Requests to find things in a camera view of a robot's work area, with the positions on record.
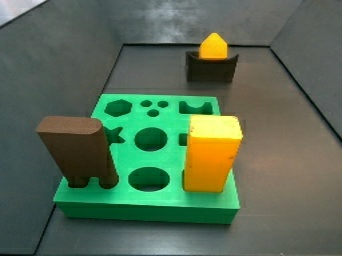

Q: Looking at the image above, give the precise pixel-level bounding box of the yellow three prong object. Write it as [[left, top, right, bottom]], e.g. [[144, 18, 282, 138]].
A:
[[199, 33, 229, 60]]

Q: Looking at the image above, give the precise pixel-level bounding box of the black curved fixture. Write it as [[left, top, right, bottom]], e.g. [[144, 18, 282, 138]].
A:
[[186, 51, 239, 83]]

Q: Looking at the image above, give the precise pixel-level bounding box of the brown two prong block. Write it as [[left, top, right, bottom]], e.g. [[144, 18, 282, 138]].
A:
[[36, 116, 119, 189]]

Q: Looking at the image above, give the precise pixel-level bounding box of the green shape sorter block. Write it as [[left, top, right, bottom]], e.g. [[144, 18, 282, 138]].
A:
[[54, 94, 241, 224]]

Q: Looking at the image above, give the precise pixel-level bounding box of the yellow rectangular block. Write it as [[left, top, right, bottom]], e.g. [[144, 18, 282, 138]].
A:
[[183, 115, 243, 193]]

